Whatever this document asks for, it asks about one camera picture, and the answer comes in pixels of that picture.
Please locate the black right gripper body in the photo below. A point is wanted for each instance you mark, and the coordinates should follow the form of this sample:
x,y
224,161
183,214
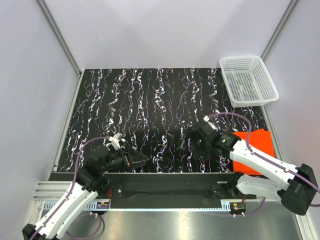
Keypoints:
x,y
200,148

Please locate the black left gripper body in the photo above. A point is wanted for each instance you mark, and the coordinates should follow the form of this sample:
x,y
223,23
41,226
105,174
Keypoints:
x,y
117,160

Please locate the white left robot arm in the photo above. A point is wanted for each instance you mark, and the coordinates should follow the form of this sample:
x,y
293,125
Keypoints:
x,y
65,205

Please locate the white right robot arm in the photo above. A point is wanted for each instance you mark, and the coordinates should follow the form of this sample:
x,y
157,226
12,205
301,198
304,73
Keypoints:
x,y
293,186

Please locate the white plastic mesh basket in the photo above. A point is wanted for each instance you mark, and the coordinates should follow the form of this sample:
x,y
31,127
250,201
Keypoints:
x,y
248,81

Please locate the white slotted cable duct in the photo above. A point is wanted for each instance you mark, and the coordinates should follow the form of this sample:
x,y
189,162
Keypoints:
x,y
92,206

